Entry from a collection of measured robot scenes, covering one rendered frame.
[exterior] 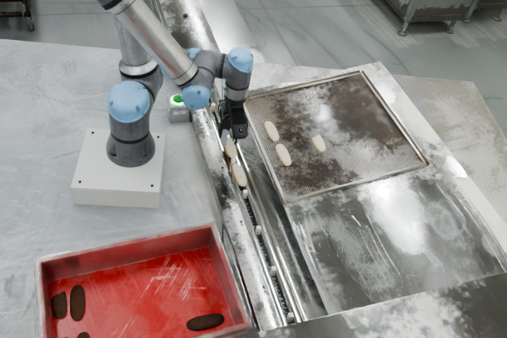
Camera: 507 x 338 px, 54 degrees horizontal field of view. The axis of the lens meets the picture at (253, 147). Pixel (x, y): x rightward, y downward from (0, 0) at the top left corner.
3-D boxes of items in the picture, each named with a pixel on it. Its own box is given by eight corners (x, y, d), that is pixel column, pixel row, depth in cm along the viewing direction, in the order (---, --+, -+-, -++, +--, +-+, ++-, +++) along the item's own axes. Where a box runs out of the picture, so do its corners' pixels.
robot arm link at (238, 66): (228, 42, 145) (256, 47, 145) (224, 72, 153) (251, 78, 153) (223, 57, 139) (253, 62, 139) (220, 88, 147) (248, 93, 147)
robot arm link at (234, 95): (253, 90, 149) (226, 92, 146) (250, 101, 152) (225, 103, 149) (245, 75, 154) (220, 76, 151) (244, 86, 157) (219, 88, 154)
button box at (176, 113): (165, 116, 186) (165, 93, 178) (185, 114, 188) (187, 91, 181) (169, 130, 181) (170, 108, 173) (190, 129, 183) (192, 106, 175)
